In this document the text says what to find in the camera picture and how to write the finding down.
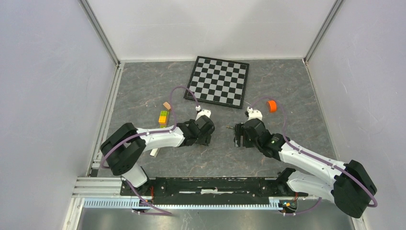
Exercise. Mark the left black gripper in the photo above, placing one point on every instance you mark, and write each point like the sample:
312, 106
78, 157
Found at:
205, 140

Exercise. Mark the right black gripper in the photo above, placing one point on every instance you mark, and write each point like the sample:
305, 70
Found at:
239, 131

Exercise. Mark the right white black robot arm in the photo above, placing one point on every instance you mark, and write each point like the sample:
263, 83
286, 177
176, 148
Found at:
347, 185

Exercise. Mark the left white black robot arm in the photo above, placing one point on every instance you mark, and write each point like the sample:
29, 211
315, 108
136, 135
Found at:
124, 147

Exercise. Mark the orange tape roll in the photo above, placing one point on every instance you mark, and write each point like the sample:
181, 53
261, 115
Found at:
272, 106

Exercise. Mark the yellow green lego stack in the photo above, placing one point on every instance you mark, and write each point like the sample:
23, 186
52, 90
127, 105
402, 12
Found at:
163, 118

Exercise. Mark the small wooden block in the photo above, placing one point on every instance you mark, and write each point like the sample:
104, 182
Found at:
167, 106

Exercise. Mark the white rectangular bar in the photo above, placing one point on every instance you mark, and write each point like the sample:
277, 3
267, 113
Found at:
154, 152

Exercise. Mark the black white chessboard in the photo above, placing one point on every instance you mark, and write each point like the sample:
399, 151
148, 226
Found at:
218, 81

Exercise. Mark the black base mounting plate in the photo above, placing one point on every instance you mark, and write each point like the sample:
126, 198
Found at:
215, 190

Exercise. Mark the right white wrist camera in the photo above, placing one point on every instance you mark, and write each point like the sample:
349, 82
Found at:
253, 114

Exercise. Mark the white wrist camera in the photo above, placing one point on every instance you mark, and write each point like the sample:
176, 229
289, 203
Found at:
253, 114
202, 112

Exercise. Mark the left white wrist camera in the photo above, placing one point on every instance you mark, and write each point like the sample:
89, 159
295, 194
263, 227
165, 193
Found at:
202, 112

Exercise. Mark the aluminium frame rail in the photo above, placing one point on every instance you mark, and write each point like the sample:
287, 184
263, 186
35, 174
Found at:
96, 192

